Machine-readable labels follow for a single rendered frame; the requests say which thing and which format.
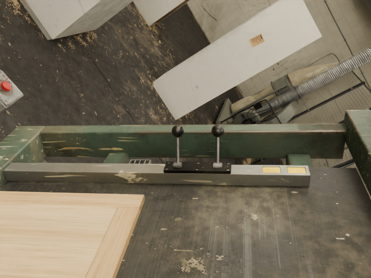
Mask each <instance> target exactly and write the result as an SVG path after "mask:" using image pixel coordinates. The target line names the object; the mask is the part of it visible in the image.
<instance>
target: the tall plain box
mask: <svg viewBox="0 0 371 278"><path fill-rule="evenodd" d="M20 1H21V3H22V4H23V6H24V7H25V9H26V10H27V11H28V13H29V14H30V16H31V17H32V18H33V20H34V22H35V23H36V24H37V26H38V27H39V28H40V30H41V31H42V33H43V34H44V35H45V37H46V38H47V40H51V39H57V38H62V37H65V36H70V35H74V34H79V33H84V32H87V31H92V30H96V29H98V28H99V27H100V26H101V25H103V24H104V23H105V22H106V21H108V20H109V19H110V18H111V17H113V16H114V15H116V14H117V13H118V12H119V11H121V10H122V9H123V8H125V7H126V6H127V5H128V4H130V3H131V2H132V1H133V0H20Z"/></svg>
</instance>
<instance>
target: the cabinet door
mask: <svg viewBox="0 0 371 278"><path fill-rule="evenodd" d="M144 201H145V196H144V195H132V194H88V193H43V192H20V191H0V278H116V275H117V273H118V270H119V268H120V265H121V262H122V260H123V257H124V254H125V252H126V249H127V247H128V244H129V241H130V238H131V235H132V233H133V230H134V228H135V225H136V223H137V219H138V218H139V214H140V212H141V209H142V206H143V204H144Z"/></svg>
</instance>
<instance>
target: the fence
mask: <svg viewBox="0 0 371 278"><path fill-rule="evenodd" d="M164 167H165V164H114V163H11V164H10V165H9V166H8V167H6V169H5V170H4V171H3V172H4V175H5V177H6V180H7V181H60V182H89V183H145V184H202V185H259V186H309V185H310V172H309V168H308V165H231V174H206V173H164V171H163V170H164ZM262 167H280V173H263V172H262ZM287 167H294V168H305V171H306V173H288V171H287Z"/></svg>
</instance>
